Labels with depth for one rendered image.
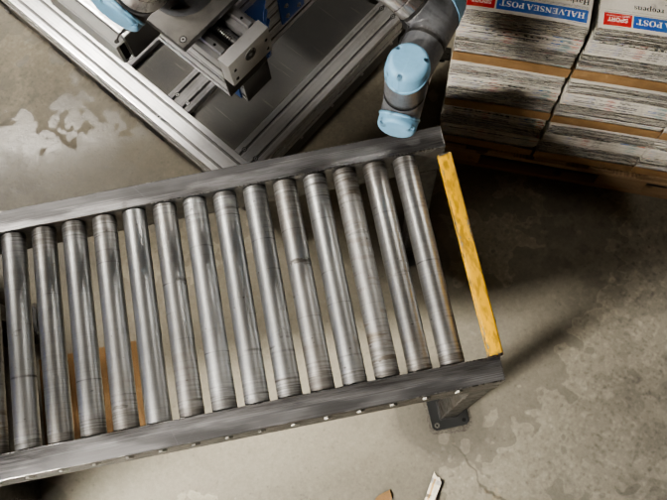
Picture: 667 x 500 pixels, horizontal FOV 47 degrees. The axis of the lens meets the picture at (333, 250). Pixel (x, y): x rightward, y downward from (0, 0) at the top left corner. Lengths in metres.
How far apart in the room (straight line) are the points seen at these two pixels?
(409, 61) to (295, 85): 1.10
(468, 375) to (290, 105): 1.13
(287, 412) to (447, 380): 0.31
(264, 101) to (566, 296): 1.09
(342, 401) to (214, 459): 0.90
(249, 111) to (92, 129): 0.60
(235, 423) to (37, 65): 1.73
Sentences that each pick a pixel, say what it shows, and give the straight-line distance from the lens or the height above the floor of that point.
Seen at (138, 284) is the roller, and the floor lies 0.80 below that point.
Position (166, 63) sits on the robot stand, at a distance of 2.50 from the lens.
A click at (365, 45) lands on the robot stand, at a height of 0.21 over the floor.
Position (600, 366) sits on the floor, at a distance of 2.41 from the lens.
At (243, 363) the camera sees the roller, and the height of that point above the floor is 0.80.
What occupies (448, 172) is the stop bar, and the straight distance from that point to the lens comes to 1.60.
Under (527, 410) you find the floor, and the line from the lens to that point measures 2.35.
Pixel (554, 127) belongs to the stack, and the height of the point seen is 0.35.
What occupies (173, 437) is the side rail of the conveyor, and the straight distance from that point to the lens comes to 1.54.
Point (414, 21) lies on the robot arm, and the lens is 1.40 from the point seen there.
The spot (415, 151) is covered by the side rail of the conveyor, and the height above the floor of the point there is 0.80.
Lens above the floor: 2.29
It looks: 73 degrees down
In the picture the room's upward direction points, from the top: 8 degrees counter-clockwise
